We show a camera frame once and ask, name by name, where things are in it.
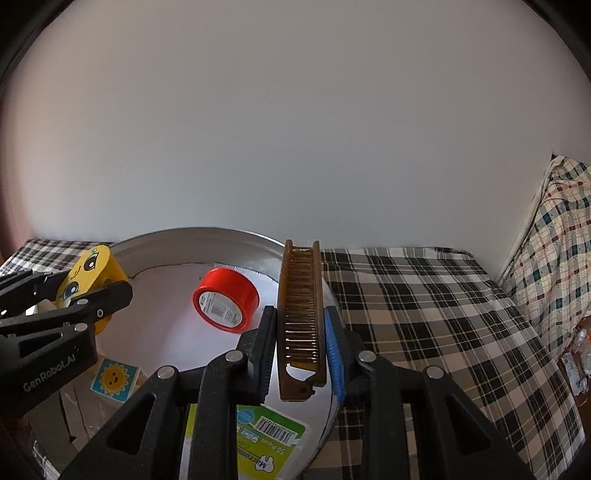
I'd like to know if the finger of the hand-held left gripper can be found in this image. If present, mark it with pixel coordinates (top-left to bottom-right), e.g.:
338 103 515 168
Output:
0 271 70 319
0 281 134 365

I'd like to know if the brown cardboard piece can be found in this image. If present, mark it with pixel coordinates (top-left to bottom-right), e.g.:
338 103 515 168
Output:
28 383 116 476

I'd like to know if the plaid pillow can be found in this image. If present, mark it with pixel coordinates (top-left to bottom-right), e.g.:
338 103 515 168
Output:
496 154 591 324

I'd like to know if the crumpled plastic wrapping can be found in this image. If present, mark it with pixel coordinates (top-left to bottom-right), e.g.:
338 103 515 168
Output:
556 314 591 398

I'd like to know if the brown folding comb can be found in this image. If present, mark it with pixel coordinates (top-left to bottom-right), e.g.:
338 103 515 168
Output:
276 239 328 401

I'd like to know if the red tape roll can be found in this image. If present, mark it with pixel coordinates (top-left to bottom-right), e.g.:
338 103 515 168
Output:
191 268 262 334

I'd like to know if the toy block with sun print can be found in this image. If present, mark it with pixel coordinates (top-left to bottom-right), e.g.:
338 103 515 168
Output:
90 357 148 409

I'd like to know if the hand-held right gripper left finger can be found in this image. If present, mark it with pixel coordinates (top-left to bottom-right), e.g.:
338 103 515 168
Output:
55 305 278 480

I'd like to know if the round blue cookie tin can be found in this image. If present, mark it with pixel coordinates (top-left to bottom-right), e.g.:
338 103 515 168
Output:
28 226 347 480

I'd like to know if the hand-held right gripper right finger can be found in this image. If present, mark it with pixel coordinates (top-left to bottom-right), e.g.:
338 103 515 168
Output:
323 305 532 480

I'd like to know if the black and white plaid blanket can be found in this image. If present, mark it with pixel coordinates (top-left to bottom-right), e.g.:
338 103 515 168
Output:
0 237 587 480

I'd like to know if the clear plastic box green label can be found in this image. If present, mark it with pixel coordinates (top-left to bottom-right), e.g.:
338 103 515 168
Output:
178 404 308 480

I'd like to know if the yellow toy block with face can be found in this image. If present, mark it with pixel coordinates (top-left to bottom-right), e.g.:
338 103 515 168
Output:
39 244 129 335

